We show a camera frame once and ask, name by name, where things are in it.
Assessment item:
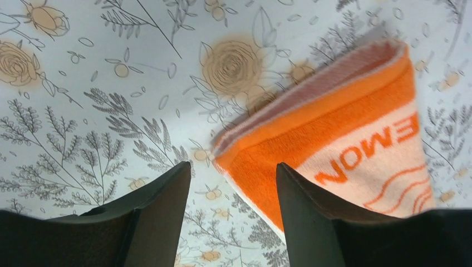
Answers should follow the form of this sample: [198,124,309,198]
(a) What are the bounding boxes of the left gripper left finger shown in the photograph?
[1,162,191,266]

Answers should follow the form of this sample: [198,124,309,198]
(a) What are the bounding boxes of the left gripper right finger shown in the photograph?
[276,163,471,267]

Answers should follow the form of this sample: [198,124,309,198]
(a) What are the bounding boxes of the orange cartoon towel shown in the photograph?
[212,39,436,238]

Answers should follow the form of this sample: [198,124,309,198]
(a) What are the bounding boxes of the floral table mat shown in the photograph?
[1,1,471,266]

